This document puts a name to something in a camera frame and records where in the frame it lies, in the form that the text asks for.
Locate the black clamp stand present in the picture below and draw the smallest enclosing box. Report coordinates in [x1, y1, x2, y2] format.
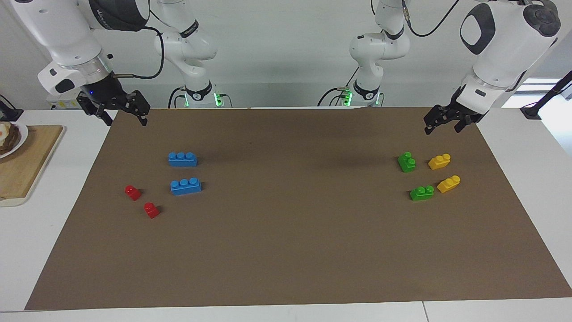
[521, 71, 572, 120]

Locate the white power strip box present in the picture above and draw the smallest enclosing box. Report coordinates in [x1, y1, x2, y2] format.
[47, 94, 83, 110]

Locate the wooden cutting board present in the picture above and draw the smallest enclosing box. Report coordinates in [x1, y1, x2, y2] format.
[0, 124, 65, 207]

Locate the toast with fried egg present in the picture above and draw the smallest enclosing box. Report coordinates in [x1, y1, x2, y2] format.
[0, 123, 21, 156]

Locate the black right arm base cable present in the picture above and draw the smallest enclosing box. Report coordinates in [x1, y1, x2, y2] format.
[168, 87, 185, 109]

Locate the green two-stud toy brick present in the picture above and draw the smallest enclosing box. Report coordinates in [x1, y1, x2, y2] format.
[409, 185, 435, 201]
[397, 152, 416, 173]

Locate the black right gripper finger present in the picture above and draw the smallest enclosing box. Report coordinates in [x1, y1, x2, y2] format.
[127, 90, 151, 127]
[76, 93, 114, 127]

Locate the black desk mount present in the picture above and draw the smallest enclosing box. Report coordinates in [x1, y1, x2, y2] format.
[0, 95, 24, 122]

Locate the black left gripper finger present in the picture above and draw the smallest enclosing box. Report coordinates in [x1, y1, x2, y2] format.
[423, 106, 450, 136]
[454, 114, 481, 134]

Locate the black arm base cable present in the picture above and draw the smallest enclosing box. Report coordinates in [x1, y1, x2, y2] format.
[168, 87, 185, 109]
[317, 67, 360, 107]

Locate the yellow two-stud toy brick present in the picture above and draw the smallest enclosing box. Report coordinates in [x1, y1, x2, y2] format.
[428, 153, 451, 170]
[437, 175, 461, 194]

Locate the black left arm base cable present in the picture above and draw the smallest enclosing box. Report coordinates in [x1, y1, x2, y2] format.
[317, 67, 360, 107]

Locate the blue three-stud toy brick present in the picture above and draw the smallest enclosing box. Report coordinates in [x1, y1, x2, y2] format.
[170, 178, 202, 196]
[168, 152, 198, 167]

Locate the brown paper table mat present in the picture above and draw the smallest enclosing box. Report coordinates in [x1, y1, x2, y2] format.
[25, 106, 572, 310]

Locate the white plate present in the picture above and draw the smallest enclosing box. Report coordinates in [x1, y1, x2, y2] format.
[0, 122, 29, 159]

